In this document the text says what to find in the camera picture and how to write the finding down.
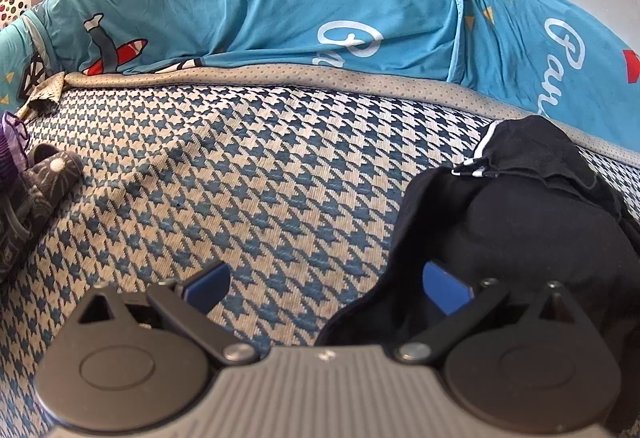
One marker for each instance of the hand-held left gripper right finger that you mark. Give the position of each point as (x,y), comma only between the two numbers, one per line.
(442,290)

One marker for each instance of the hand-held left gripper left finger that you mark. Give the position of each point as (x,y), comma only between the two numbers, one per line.
(207,289)

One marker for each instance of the black t-shirt with red print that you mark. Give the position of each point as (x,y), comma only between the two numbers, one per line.
(525,228)

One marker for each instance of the blue white houndstooth mat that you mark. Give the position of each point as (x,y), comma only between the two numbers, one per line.
(225,178)

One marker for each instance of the grey patterned garment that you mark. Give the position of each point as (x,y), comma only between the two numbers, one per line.
(35,188)

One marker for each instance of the purple cloth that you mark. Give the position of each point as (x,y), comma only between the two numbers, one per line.
(7,152)

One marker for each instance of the blue printed bed sheet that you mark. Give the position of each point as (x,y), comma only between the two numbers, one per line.
(280,7)

